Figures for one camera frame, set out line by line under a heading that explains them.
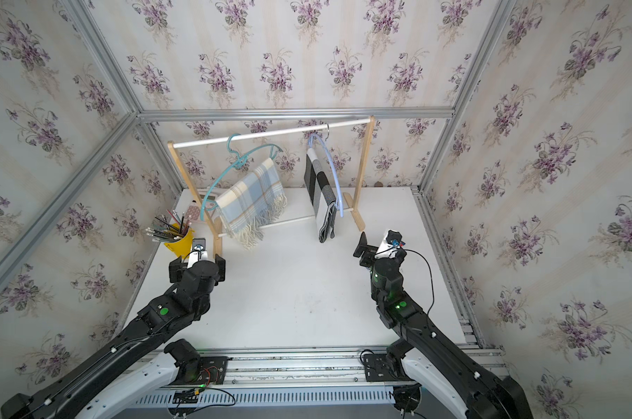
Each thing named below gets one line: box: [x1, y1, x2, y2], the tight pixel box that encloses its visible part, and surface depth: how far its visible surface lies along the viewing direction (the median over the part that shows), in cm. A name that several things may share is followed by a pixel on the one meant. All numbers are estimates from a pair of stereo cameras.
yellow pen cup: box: [145, 209, 195, 260], surface depth 93 cm
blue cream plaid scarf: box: [214, 157, 288, 250], surface depth 90 cm
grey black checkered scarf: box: [303, 148, 338, 243], surface depth 90 cm
